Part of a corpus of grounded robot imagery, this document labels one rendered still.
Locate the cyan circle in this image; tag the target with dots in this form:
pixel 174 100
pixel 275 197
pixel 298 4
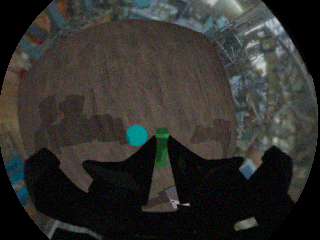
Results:
pixel 136 135

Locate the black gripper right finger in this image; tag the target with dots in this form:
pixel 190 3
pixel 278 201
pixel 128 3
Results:
pixel 191 171

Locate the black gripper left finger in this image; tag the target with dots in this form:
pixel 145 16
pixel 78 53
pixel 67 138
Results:
pixel 136 172

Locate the green post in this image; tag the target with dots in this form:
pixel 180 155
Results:
pixel 162 135

